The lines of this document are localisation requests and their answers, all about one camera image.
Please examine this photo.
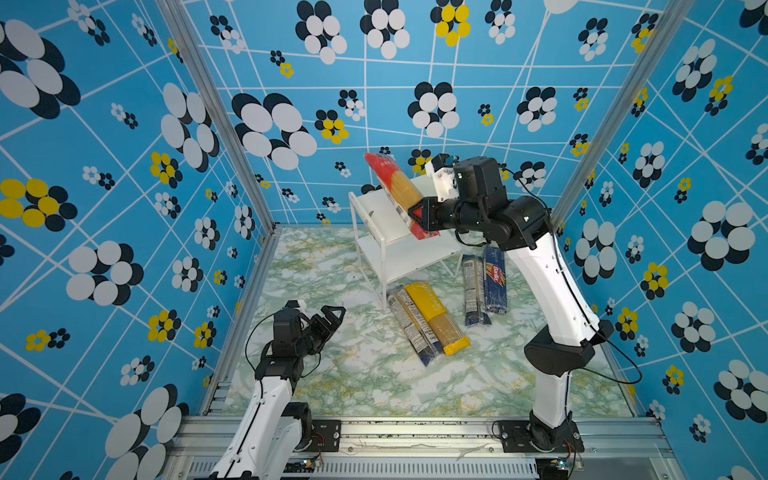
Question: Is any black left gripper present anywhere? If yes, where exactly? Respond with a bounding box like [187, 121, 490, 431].
[294, 306, 343, 360]

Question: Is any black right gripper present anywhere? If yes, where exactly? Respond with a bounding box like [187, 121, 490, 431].
[410, 196, 490, 239]

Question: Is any red spaghetti bag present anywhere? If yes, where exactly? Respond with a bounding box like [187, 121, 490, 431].
[364, 153, 437, 240]

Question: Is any clear blue spaghetti bag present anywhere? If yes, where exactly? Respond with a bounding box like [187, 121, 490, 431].
[387, 288, 443, 366]

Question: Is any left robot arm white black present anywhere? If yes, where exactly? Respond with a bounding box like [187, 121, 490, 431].
[209, 301, 346, 479]

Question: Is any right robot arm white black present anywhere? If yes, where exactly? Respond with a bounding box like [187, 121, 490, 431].
[408, 157, 613, 453]

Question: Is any white metal two-tier shelf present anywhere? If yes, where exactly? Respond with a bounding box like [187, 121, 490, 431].
[348, 188, 462, 309]

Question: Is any clear dark spaghetti bag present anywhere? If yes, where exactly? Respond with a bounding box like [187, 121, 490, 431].
[461, 254, 491, 326]

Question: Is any dark blue spaghetti box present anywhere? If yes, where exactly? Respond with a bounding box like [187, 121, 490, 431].
[483, 245, 508, 314]

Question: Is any yellow spaghetti bag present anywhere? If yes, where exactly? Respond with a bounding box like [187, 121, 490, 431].
[405, 282, 471, 355]

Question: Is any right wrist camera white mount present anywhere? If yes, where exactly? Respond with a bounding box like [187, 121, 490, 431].
[425, 154, 459, 202]

